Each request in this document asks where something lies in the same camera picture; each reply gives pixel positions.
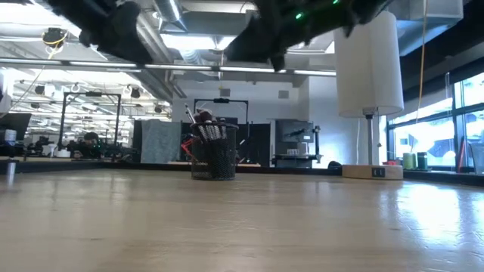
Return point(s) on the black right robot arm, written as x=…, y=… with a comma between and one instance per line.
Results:
x=340, y=11

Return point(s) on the person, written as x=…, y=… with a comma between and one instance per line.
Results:
x=90, y=145

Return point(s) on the silver ventilation duct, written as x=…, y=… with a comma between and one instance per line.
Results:
x=170, y=13

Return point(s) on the black computer monitor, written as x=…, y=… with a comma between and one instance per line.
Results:
x=15, y=124

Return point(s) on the linear ceiling light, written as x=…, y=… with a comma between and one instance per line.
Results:
x=189, y=67

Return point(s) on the white cup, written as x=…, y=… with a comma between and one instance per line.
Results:
x=10, y=136

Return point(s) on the black rounded object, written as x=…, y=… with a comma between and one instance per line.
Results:
x=334, y=165

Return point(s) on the white table lamp wooden base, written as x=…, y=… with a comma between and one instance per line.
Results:
x=370, y=75

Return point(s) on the light green cup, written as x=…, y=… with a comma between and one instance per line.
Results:
x=409, y=161

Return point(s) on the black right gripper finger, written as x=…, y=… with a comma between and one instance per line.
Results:
x=238, y=49
x=279, y=61

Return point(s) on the small grey wall box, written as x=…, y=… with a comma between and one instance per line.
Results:
x=283, y=94
x=225, y=93

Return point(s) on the black partition panel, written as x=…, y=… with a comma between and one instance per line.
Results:
x=261, y=143

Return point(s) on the small red object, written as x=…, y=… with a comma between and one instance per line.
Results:
x=389, y=162

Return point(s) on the dark green cup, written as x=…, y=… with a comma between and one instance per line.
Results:
x=422, y=161

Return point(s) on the red pole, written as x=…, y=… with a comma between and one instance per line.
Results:
x=461, y=155

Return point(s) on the black mesh pencil cup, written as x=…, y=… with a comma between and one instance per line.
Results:
x=213, y=162

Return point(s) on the black 3D printer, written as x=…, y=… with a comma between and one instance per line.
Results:
x=295, y=132

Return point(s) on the grey partition panel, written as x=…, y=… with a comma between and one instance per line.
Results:
x=160, y=143

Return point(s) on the tall black frame stand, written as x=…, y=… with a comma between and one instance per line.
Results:
x=92, y=93

